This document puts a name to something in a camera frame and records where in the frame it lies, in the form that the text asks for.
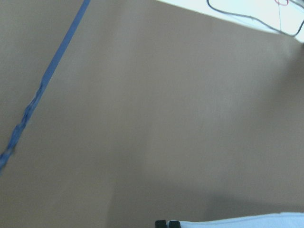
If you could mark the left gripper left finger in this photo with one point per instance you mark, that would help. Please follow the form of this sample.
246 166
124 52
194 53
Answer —
160 224

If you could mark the light blue t-shirt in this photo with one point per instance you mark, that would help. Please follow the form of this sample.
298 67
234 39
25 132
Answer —
276 220

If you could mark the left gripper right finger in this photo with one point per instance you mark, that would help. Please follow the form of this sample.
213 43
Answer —
174 224

